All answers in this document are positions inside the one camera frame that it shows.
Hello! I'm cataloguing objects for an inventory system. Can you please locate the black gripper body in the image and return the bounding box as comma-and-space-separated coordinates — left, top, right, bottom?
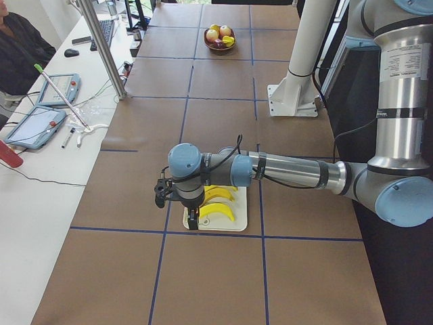
154, 166, 205, 212

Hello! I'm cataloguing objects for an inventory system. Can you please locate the yellow banana moved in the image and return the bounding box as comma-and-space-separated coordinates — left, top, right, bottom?
200, 202, 235, 222
204, 188, 235, 202

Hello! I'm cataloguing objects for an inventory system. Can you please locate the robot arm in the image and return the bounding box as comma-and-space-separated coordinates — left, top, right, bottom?
154, 1, 432, 230

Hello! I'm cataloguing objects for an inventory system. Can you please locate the brown wicker basket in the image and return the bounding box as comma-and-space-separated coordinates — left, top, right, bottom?
204, 27, 236, 51

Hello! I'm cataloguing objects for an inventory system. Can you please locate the white bear tray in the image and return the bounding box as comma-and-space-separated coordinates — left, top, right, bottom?
198, 186, 248, 232

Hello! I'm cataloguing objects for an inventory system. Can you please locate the black marker pen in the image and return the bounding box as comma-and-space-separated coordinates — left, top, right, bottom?
61, 127, 76, 149

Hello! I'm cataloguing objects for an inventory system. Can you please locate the yellow starfruit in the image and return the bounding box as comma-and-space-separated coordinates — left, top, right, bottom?
222, 35, 235, 47

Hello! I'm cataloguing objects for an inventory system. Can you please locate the teach pendant far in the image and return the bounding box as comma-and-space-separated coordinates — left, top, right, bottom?
36, 73, 81, 108

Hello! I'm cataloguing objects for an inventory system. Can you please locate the teach pendant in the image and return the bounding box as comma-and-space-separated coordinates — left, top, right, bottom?
36, 73, 81, 108
4, 105, 67, 150

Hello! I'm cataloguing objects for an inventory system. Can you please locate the pink white peach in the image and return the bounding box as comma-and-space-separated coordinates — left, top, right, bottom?
219, 25, 232, 38

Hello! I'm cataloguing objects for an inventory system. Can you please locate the small metal cup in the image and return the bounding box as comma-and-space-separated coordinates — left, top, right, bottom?
133, 29, 141, 41

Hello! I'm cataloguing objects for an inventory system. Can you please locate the teach pendant near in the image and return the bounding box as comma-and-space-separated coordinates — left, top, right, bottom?
4, 105, 67, 150

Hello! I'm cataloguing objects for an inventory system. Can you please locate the black computer mouse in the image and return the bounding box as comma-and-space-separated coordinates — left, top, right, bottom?
64, 49, 80, 58

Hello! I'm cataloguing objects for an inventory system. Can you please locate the black keyboard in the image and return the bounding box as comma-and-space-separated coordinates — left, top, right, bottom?
90, 20, 115, 51

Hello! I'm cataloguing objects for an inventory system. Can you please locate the red bottle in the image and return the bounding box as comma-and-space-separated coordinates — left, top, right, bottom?
0, 141, 24, 168

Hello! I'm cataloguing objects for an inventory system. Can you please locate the long metal grabber stick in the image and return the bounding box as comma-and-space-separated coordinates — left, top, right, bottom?
34, 64, 92, 131

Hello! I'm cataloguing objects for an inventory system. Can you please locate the seated person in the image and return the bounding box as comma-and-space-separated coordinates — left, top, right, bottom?
1, 1, 56, 95

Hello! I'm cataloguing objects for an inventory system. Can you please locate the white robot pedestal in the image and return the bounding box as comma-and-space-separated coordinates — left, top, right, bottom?
267, 0, 338, 117

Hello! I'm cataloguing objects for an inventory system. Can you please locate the aluminium frame post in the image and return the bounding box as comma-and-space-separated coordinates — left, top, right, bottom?
78, 0, 127, 100

